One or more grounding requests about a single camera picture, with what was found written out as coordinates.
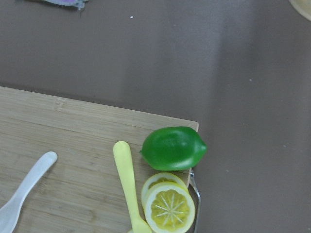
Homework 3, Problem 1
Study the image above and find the bamboo cutting board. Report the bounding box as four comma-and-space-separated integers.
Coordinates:
0, 87, 199, 233

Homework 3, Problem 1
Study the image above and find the lower lemon slice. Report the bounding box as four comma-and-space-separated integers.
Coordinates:
141, 172, 188, 206

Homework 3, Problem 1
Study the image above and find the green lime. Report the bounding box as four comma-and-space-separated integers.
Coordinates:
140, 126, 207, 171

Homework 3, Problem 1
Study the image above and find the wooden stand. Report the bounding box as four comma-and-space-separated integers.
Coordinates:
289, 0, 311, 21

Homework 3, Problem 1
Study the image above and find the purple cloth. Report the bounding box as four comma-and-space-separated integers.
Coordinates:
28, 0, 88, 10

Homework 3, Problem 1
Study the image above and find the lemon slice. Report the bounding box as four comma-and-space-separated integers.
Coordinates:
141, 172, 188, 206
143, 182, 195, 233

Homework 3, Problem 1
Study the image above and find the yellow plastic knife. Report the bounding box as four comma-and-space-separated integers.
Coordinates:
113, 141, 152, 233

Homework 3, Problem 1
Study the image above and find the top lemon slice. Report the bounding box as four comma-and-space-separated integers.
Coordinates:
143, 182, 195, 233

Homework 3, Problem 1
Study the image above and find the metal cutting board handle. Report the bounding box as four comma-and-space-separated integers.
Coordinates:
189, 169, 202, 233

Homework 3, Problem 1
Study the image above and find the white ceramic spoon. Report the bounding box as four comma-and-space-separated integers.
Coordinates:
0, 151, 58, 233

